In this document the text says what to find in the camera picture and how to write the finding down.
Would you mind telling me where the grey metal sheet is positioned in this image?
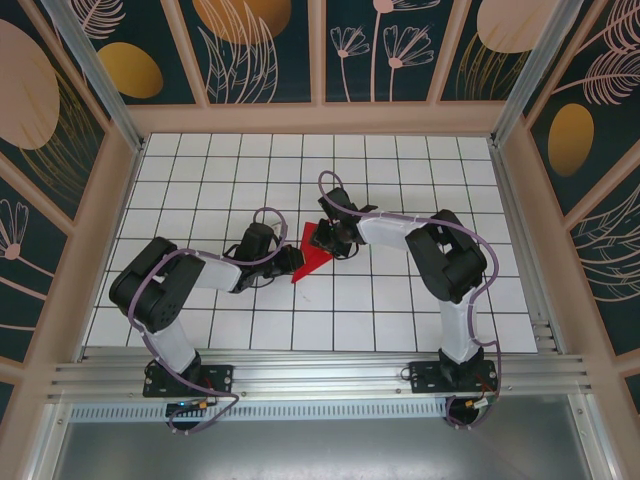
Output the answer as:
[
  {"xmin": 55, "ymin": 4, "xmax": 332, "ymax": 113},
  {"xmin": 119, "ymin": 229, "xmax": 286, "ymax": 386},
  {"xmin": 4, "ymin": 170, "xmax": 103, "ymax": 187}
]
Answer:
[{"xmin": 47, "ymin": 419, "xmax": 601, "ymax": 480}]

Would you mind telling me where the small circuit board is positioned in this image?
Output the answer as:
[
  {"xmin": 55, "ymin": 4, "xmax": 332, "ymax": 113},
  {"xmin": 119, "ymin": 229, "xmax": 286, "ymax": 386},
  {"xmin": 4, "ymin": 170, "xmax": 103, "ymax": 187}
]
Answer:
[{"xmin": 164, "ymin": 398, "xmax": 219, "ymax": 415}]

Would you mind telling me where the aluminium frame bar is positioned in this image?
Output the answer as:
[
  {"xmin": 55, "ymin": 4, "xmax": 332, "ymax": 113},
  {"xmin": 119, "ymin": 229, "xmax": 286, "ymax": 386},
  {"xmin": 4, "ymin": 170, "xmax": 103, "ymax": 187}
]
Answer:
[
  {"xmin": 569, "ymin": 394, "xmax": 619, "ymax": 480},
  {"xmin": 27, "ymin": 399, "xmax": 69, "ymax": 480}
]

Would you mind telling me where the pink disc and fronds panel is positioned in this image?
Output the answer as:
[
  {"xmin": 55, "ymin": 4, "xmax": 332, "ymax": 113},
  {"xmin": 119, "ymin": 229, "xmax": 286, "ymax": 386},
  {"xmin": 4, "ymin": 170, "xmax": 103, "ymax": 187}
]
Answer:
[{"xmin": 437, "ymin": 0, "xmax": 551, "ymax": 104}]

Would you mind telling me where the wall panel with single flower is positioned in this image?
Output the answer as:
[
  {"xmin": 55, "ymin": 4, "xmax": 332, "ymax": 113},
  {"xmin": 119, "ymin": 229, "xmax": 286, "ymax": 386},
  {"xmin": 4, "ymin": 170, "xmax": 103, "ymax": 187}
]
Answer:
[{"xmin": 0, "ymin": 149, "xmax": 76, "ymax": 369}]

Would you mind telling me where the large pink disc wall panel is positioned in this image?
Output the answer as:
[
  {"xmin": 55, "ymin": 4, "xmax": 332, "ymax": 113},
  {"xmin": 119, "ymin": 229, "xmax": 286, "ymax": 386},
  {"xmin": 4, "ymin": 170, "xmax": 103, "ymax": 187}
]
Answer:
[{"xmin": 0, "ymin": 0, "xmax": 112, "ymax": 226}]

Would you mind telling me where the wall panel with golden oval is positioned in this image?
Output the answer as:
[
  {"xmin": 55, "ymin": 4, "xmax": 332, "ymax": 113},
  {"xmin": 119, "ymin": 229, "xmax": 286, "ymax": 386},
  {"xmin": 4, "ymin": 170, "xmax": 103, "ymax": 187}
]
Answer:
[{"xmin": 59, "ymin": 0, "xmax": 207, "ymax": 107}]

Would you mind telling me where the yellow power connector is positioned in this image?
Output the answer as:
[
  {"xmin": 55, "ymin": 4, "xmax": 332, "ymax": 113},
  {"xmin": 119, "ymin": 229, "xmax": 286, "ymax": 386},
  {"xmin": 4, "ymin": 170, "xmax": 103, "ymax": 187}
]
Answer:
[{"xmin": 464, "ymin": 394, "xmax": 501, "ymax": 412}]

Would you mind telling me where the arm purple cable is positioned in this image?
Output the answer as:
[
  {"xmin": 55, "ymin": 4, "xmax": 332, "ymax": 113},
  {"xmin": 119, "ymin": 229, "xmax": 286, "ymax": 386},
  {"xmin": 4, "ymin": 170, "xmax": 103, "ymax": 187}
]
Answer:
[
  {"xmin": 318, "ymin": 170, "xmax": 504, "ymax": 431},
  {"xmin": 127, "ymin": 206, "xmax": 287, "ymax": 436}
]

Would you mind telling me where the slotted grey cable duct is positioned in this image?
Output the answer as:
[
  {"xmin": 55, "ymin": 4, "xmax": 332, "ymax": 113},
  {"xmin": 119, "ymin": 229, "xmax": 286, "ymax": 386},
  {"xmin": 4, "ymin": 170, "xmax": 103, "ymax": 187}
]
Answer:
[{"xmin": 67, "ymin": 403, "xmax": 451, "ymax": 424}]

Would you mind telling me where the aluminium side rail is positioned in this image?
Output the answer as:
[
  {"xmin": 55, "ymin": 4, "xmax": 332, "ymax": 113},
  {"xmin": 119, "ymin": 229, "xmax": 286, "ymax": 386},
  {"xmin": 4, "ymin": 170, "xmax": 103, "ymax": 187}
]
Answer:
[{"xmin": 489, "ymin": 142, "xmax": 566, "ymax": 357}]

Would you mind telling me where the wall panel with flower drawings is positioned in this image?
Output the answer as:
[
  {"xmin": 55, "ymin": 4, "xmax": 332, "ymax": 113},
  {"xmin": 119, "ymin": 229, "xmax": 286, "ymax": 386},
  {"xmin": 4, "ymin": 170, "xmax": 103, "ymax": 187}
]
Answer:
[{"xmin": 310, "ymin": 0, "xmax": 444, "ymax": 106}]

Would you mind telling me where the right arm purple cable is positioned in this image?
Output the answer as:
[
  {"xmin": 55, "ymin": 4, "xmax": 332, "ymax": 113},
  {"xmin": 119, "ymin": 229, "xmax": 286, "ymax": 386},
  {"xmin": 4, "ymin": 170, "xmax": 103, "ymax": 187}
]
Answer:
[{"xmin": 318, "ymin": 170, "xmax": 504, "ymax": 431}]

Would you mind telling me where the aluminium corner post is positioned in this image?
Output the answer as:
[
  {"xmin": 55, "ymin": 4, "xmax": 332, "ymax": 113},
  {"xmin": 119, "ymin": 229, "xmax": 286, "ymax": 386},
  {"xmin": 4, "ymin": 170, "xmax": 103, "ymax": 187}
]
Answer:
[
  {"xmin": 39, "ymin": 0, "xmax": 149, "ymax": 154},
  {"xmin": 492, "ymin": 0, "xmax": 594, "ymax": 146}
]

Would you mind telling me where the wall panel with fern drawing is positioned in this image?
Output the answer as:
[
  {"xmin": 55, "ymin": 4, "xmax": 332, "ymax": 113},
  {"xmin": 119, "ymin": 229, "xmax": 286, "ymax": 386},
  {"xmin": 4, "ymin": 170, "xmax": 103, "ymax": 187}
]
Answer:
[{"xmin": 562, "ymin": 179, "xmax": 640, "ymax": 361}]

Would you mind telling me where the long aluminium frame rail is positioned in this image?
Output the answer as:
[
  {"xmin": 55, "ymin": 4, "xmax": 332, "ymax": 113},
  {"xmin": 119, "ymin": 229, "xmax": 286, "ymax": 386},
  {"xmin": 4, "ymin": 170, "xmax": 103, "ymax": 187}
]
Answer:
[{"xmin": 47, "ymin": 349, "xmax": 596, "ymax": 402}]

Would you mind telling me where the wall panel with leaf drawing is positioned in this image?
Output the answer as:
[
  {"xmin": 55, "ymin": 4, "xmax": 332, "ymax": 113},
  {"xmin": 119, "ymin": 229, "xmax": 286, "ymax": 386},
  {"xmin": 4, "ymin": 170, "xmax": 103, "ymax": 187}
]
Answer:
[{"xmin": 162, "ymin": 0, "xmax": 321, "ymax": 106}]

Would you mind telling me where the feather and golden oval panel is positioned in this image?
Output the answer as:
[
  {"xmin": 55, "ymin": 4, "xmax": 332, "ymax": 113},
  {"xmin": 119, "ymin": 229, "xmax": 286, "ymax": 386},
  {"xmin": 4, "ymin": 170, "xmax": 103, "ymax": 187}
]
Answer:
[{"xmin": 522, "ymin": 0, "xmax": 640, "ymax": 219}]

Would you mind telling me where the red cloth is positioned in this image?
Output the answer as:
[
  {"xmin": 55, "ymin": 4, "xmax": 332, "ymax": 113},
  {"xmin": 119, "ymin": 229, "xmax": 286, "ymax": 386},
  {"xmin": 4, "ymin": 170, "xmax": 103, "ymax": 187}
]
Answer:
[{"xmin": 291, "ymin": 221, "xmax": 334, "ymax": 285}]

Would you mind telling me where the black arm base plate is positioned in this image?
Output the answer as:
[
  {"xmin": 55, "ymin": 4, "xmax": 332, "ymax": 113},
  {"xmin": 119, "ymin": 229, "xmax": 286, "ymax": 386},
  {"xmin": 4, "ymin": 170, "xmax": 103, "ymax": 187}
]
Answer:
[
  {"xmin": 408, "ymin": 359, "xmax": 499, "ymax": 396},
  {"xmin": 143, "ymin": 363, "xmax": 235, "ymax": 399}
]

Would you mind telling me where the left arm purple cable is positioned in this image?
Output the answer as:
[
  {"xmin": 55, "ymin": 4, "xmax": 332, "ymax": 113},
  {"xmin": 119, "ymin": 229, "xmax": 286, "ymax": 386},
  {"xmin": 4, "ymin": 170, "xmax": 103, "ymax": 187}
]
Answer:
[{"xmin": 127, "ymin": 206, "xmax": 287, "ymax": 436}]

